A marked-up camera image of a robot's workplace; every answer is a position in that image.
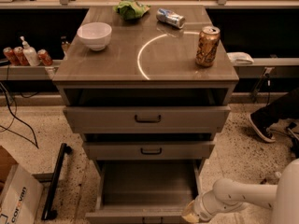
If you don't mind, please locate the grey bottom drawer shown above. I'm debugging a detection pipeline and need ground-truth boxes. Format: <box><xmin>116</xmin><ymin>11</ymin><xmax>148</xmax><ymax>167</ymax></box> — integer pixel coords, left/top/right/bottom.
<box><xmin>86</xmin><ymin>160</ymin><xmax>201</xmax><ymax>224</ymax></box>

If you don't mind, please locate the grey drawer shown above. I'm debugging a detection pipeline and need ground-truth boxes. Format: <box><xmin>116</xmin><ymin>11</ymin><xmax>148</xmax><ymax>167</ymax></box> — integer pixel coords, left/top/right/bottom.
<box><xmin>86</xmin><ymin>160</ymin><xmax>201</xmax><ymax>224</ymax></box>
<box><xmin>83</xmin><ymin>141</ymin><xmax>214</xmax><ymax>161</ymax></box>
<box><xmin>64</xmin><ymin>106</ymin><xmax>230</xmax><ymax>134</ymax></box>

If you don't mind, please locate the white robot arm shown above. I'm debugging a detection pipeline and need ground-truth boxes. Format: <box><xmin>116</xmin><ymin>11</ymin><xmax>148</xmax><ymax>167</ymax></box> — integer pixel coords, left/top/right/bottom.
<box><xmin>181</xmin><ymin>159</ymin><xmax>299</xmax><ymax>224</ymax></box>

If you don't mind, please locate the grey middle drawer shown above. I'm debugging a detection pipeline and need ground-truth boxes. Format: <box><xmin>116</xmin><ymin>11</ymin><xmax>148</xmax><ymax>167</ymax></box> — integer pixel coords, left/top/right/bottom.
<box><xmin>83</xmin><ymin>141</ymin><xmax>214</xmax><ymax>161</ymax></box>

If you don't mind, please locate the grey top drawer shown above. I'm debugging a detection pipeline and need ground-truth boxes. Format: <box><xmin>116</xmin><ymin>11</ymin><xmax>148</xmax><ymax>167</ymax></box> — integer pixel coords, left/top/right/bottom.
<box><xmin>64</xmin><ymin>106</ymin><xmax>230</xmax><ymax>134</ymax></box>

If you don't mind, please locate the grey drawer cabinet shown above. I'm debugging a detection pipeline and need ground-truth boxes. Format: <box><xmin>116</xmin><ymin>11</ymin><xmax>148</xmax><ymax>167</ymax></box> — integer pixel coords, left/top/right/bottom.
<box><xmin>51</xmin><ymin>5</ymin><xmax>240</xmax><ymax>166</ymax></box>

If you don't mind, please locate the clear plastic bottle on floor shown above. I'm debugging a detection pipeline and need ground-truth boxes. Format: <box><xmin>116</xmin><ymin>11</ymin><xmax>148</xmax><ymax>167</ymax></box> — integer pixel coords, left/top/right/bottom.
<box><xmin>261</xmin><ymin>171</ymin><xmax>281</xmax><ymax>185</ymax></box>

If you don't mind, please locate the black metal bar stand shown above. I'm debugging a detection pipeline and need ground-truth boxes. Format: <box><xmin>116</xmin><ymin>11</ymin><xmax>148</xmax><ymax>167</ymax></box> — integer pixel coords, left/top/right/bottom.
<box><xmin>41</xmin><ymin>143</ymin><xmax>72</xmax><ymax>221</ymax></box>

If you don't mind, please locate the person's black shoe and leg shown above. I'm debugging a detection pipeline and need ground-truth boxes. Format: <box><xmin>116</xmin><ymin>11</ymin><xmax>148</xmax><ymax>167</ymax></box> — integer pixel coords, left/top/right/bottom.
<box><xmin>249</xmin><ymin>88</ymin><xmax>299</xmax><ymax>143</ymax></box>

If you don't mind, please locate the white folded cloth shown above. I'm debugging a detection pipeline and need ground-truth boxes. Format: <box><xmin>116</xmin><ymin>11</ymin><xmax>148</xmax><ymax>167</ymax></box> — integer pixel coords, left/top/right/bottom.
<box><xmin>227</xmin><ymin>52</ymin><xmax>254</xmax><ymax>64</ymax></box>

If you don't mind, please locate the cardboard box with print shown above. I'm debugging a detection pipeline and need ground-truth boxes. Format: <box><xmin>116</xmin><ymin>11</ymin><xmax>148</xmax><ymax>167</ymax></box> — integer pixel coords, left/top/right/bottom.
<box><xmin>0</xmin><ymin>147</ymin><xmax>43</xmax><ymax>224</ymax></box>

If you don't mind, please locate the gold soda can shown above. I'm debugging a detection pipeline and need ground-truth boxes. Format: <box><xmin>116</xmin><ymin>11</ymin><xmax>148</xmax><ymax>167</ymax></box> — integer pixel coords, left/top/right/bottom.
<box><xmin>195</xmin><ymin>25</ymin><xmax>221</xmax><ymax>67</ymax></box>

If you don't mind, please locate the silver blue soda can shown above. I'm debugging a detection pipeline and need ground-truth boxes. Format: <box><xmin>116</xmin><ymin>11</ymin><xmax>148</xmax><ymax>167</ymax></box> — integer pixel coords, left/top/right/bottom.
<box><xmin>156</xmin><ymin>8</ymin><xmax>185</xmax><ymax>29</ymax></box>

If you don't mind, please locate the white ceramic bowl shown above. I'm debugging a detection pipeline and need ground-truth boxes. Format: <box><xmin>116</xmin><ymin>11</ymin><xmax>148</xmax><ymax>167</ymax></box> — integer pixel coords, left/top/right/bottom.
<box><xmin>77</xmin><ymin>22</ymin><xmax>112</xmax><ymax>51</ymax></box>

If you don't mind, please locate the small dark glass bottle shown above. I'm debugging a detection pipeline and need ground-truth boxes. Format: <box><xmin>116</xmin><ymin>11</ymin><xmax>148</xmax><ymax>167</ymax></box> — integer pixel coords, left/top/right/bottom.
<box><xmin>61</xmin><ymin>36</ymin><xmax>70</xmax><ymax>53</ymax></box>

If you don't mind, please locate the red can right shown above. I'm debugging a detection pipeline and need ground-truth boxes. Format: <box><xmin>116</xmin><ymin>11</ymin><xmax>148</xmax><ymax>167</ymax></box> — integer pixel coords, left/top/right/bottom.
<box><xmin>37</xmin><ymin>49</ymin><xmax>53</xmax><ymax>66</ymax></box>

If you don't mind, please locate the red can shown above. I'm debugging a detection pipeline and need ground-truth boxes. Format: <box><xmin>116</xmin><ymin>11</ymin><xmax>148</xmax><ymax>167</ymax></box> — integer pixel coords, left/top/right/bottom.
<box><xmin>37</xmin><ymin>49</ymin><xmax>53</xmax><ymax>66</ymax></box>
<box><xmin>3</xmin><ymin>47</ymin><xmax>20</xmax><ymax>65</ymax></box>
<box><xmin>13</xmin><ymin>47</ymin><xmax>29</xmax><ymax>66</ymax></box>

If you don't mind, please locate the white soap dispenser bottle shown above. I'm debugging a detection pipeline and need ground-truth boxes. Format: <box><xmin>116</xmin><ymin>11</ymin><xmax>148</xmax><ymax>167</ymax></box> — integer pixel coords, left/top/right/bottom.
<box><xmin>21</xmin><ymin>36</ymin><xmax>40</xmax><ymax>66</ymax></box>

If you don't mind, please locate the red can far left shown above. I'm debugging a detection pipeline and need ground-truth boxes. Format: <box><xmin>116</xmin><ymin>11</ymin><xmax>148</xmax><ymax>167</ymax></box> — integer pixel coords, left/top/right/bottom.
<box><xmin>3</xmin><ymin>47</ymin><xmax>20</xmax><ymax>65</ymax></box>

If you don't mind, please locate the black cable left floor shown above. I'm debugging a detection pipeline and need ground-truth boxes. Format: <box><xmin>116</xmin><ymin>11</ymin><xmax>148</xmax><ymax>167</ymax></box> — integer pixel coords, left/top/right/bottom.
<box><xmin>0</xmin><ymin>81</ymin><xmax>40</xmax><ymax>149</ymax></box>

